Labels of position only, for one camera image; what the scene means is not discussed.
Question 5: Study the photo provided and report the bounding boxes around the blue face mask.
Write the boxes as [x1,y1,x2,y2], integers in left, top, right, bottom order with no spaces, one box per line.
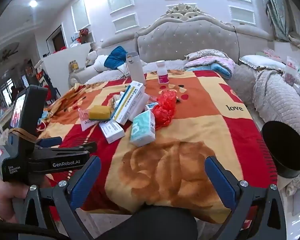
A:
[38,109,52,130]

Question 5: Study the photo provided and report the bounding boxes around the person's left hand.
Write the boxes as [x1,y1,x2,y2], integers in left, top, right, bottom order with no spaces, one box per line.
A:
[0,176,50,220]

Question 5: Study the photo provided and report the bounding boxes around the white bottle pink label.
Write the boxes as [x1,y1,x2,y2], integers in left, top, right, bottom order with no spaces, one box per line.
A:
[156,60,169,84]

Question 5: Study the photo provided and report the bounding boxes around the black round bin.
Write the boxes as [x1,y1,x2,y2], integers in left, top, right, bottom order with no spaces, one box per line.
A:
[261,121,300,179]

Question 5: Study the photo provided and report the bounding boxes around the yellow green sponge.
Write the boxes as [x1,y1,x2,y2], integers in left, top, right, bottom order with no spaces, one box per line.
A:
[89,106,112,121]

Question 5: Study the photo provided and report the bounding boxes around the red decoration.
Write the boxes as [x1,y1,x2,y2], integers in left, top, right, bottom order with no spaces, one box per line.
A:
[70,29,90,47]

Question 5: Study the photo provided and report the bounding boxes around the dark door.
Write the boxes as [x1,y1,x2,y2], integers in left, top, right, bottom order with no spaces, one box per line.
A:
[46,25,65,53]

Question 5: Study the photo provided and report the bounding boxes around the beige tufted sofa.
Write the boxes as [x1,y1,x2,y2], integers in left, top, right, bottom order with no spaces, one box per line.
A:
[69,4,300,135]

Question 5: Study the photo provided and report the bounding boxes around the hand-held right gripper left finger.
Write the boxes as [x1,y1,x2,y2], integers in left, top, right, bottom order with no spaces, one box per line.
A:
[12,155,102,240]

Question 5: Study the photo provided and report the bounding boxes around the white box blue yellow stripes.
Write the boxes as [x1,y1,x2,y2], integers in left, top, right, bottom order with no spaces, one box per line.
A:
[111,80,145,126]

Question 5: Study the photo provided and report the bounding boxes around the teal tissue pack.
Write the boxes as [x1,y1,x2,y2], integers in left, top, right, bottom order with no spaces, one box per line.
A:
[129,110,156,147]

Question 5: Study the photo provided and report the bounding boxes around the pink white packet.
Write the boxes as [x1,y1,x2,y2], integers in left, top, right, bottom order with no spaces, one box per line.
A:
[79,107,100,132]

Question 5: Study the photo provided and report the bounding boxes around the white plush toy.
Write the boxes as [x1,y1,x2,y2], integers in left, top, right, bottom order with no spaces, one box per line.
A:
[86,51,98,67]

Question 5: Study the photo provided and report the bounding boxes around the pale green curtain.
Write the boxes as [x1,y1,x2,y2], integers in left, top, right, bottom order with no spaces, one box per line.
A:
[256,0,300,55]

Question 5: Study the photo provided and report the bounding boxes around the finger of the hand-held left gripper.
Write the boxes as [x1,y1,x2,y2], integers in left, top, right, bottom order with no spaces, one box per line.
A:
[34,142,98,155]
[36,137,63,148]

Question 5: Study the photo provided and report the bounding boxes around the blue jacket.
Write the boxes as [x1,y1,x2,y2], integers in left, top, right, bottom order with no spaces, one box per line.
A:
[104,46,129,68]

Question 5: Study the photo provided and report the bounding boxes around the blue folded blanket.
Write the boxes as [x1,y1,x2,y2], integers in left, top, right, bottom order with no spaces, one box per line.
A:
[186,64,232,78]

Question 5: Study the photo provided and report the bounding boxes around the white cabinet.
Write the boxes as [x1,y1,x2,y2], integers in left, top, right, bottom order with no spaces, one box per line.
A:
[41,42,94,80]

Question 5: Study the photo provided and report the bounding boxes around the grey thermos bottle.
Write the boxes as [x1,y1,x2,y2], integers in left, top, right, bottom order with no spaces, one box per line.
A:
[126,52,147,87]

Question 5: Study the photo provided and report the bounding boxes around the small white box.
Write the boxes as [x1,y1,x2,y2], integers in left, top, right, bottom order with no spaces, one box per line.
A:
[99,119,125,144]

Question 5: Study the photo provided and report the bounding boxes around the printed rose blanket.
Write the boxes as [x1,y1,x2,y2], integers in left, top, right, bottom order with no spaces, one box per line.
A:
[37,70,278,224]

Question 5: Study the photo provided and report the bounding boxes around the pink folded blanket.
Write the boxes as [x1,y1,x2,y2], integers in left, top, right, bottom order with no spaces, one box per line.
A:
[185,56,237,73]

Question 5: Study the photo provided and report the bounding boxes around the white ruffled pillow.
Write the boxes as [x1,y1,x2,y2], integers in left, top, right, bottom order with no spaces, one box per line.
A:
[239,54,287,70]

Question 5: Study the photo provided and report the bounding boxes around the clear bag red contents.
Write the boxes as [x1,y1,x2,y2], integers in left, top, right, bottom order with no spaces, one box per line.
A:
[285,56,299,83]

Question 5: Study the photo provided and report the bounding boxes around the patterned beige cushion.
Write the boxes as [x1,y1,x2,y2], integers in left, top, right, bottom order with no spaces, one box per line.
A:
[186,50,228,60]

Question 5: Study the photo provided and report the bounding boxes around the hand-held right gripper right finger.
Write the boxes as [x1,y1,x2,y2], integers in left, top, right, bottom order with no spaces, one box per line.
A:
[204,156,287,240]

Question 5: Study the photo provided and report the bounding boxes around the pink plastic packets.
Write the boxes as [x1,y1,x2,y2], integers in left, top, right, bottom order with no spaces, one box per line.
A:
[264,49,283,58]

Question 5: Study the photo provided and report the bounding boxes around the white tissue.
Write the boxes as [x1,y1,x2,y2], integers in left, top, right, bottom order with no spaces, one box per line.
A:
[111,92,127,109]

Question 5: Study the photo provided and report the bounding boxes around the white garment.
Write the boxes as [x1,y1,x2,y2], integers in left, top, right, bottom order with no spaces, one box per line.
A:
[94,55,127,77]

